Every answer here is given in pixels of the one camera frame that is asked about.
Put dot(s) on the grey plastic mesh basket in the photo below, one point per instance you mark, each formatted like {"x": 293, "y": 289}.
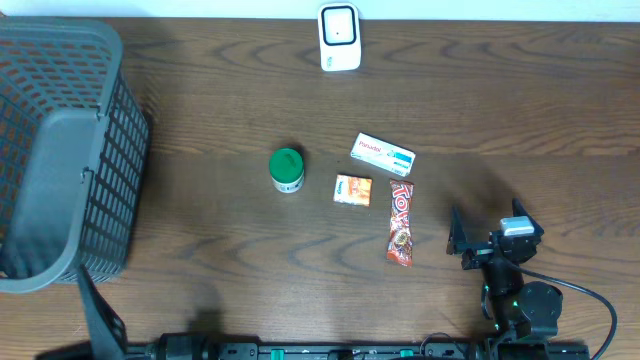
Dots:
{"x": 74, "y": 144}

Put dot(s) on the red Toto chocolate bar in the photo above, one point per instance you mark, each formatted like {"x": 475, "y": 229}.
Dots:
{"x": 400, "y": 245}

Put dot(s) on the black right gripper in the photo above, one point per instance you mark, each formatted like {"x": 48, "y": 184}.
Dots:
{"x": 479, "y": 252}

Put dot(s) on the white Panadol medicine box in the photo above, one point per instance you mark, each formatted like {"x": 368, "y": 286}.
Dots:
{"x": 383, "y": 155}

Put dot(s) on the orange Kleenex tissue pack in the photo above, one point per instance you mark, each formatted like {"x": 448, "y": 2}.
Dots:
{"x": 352, "y": 190}

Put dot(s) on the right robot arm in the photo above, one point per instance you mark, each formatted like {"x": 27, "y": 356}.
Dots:
{"x": 525, "y": 314}

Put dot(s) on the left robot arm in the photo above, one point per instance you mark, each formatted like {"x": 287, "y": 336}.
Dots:
{"x": 168, "y": 346}

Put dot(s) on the white barcode scanner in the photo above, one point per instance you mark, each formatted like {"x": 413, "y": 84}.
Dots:
{"x": 339, "y": 37}

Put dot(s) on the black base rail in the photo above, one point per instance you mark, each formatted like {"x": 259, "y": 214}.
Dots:
{"x": 438, "y": 350}

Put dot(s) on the green lid white jar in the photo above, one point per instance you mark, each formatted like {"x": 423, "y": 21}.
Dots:
{"x": 286, "y": 168}

